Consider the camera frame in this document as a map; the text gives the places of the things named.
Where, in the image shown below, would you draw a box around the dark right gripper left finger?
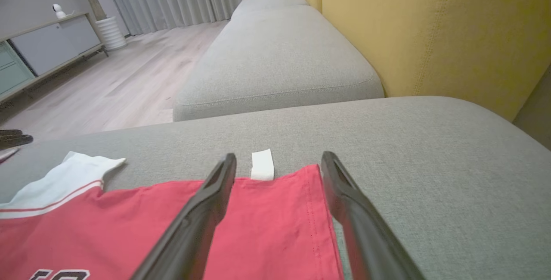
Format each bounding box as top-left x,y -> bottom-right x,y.
131,153 -> 237,280

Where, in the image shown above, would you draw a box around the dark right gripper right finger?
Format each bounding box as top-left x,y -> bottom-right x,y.
321,151 -> 427,280

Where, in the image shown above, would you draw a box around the red basketball jersey white sleeves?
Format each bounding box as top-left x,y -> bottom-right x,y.
0,149 -> 345,280

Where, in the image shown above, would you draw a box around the wide grey sofa seat cushion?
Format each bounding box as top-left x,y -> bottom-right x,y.
0,96 -> 551,280

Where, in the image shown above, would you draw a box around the grey tv cabinet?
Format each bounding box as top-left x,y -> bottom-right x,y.
0,12 -> 109,105

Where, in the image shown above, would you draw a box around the white ribbed plant pot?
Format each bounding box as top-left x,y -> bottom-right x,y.
95,16 -> 128,52

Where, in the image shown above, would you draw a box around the long grey sofa seat cushion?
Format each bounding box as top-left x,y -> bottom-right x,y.
172,5 -> 385,122

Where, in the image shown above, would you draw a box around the large yellow sofa backrest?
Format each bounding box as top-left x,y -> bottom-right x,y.
321,0 -> 551,122

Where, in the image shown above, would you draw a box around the small grey sofa seat cushion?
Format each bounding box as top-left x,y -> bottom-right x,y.
231,0 -> 309,20

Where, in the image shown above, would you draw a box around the small white security camera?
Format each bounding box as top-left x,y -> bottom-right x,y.
52,3 -> 75,19

